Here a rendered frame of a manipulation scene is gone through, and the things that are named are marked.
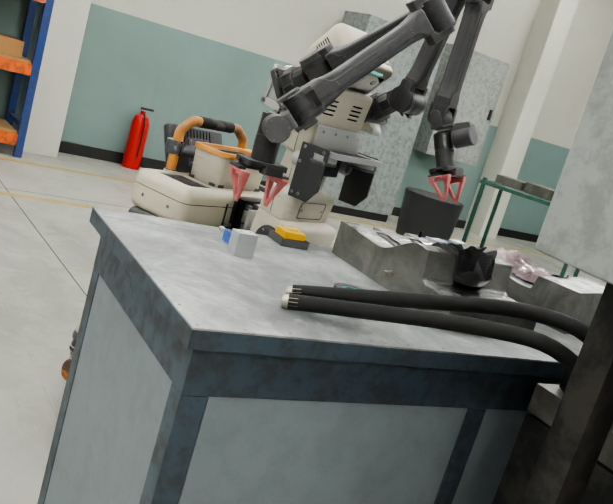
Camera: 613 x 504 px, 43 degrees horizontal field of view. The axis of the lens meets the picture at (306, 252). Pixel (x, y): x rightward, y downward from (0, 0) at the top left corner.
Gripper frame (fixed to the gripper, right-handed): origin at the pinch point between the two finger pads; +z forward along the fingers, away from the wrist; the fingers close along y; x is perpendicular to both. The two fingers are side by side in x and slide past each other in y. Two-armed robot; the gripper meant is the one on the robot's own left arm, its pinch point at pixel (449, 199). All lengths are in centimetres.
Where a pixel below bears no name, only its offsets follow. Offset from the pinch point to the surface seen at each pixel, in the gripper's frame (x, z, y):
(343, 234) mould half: 10.2, 10.1, -42.4
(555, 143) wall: 229, -152, 786
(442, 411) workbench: -27, 51, -68
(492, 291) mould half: -27, 28, -37
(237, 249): 12, 14, -81
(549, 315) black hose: -51, 34, -68
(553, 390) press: -48, 48, -62
